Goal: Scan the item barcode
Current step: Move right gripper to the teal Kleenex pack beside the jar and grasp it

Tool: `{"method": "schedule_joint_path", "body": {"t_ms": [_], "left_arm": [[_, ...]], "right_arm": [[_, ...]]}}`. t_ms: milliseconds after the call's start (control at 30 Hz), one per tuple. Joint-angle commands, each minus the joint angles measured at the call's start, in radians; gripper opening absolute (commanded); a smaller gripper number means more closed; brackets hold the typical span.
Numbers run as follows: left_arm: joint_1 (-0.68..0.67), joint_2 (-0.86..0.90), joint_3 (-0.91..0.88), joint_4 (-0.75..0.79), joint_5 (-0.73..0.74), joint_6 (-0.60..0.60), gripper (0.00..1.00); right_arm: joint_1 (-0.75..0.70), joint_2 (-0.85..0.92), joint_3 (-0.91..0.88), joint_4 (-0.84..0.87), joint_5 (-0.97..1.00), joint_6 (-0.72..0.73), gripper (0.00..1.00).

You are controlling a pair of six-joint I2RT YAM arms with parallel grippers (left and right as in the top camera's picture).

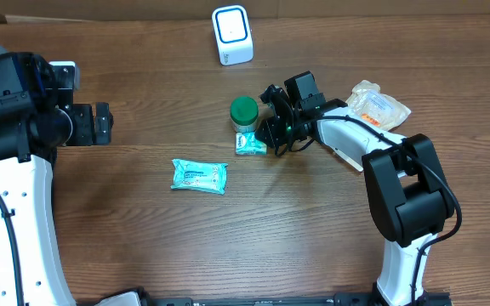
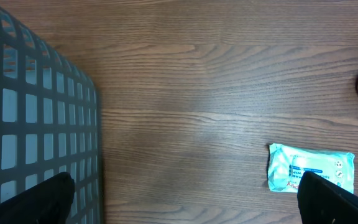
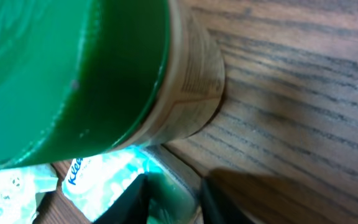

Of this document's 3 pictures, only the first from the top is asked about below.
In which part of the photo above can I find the teal tissue packet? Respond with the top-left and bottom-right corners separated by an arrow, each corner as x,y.
236,132 -> 267,156

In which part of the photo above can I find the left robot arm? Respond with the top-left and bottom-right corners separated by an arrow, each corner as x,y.
0,48 -> 114,305

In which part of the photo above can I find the white barcode scanner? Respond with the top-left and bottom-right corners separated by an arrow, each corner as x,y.
212,4 -> 254,66

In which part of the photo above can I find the orange tissue packet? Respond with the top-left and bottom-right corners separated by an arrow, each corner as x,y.
361,113 -> 382,128

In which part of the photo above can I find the teal wet wipes pack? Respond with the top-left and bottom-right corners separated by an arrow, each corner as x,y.
171,159 -> 228,195

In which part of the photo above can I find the beige snack pouch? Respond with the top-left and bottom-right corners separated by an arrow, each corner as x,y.
333,79 -> 412,173

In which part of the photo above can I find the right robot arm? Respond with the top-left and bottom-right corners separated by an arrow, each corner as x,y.
255,71 -> 463,305

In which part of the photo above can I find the green lid plastic jar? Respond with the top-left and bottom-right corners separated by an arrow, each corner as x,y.
230,96 -> 259,133

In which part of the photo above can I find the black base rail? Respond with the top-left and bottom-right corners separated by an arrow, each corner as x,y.
151,291 -> 453,306

